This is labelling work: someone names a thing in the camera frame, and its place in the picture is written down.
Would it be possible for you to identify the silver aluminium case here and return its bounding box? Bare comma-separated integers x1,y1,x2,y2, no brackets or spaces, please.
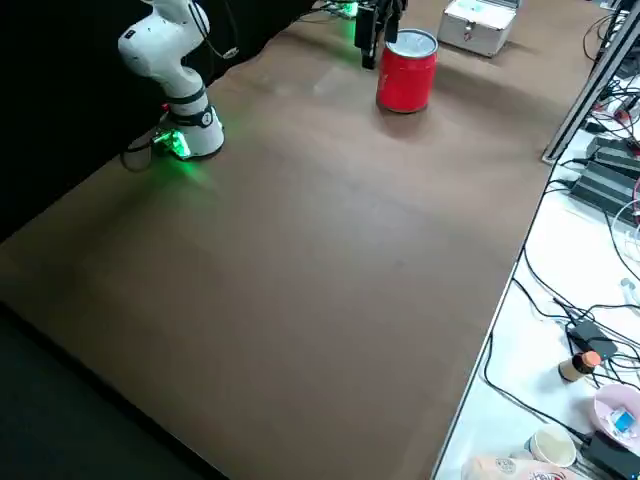
438,0,520,58

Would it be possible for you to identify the black arm foot cable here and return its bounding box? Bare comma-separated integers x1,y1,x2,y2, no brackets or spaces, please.
119,130,169,173

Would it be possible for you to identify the aluminium profile post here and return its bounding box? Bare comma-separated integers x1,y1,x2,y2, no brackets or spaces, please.
541,0,640,165

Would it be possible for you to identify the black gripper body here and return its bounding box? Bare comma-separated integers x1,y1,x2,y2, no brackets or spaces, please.
354,0,380,70

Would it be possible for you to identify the pink printed bag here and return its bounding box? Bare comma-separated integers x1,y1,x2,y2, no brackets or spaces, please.
459,453,584,480

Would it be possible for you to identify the red push-button trash can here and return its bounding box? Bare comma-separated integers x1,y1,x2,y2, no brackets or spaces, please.
375,28,439,114

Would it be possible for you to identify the pink bowl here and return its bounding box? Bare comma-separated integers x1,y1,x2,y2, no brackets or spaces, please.
592,383,640,437

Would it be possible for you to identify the small black adapter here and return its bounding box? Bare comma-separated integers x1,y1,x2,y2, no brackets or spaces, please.
566,319,620,359

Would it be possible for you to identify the black power brick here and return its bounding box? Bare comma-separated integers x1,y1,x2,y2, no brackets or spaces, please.
569,158,640,215
583,135,640,174

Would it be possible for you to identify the blue white packet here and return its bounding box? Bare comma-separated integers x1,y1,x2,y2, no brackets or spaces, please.
602,407,636,434

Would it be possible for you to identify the large black adapter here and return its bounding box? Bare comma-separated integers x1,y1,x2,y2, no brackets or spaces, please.
579,430,640,480

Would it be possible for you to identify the black desk cable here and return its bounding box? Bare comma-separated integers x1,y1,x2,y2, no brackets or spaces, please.
482,329,596,446

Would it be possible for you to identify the paper cup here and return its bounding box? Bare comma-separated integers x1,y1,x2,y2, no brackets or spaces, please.
528,423,580,470

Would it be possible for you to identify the brown bottle orange cap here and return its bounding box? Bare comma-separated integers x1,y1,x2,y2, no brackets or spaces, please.
558,349,602,385

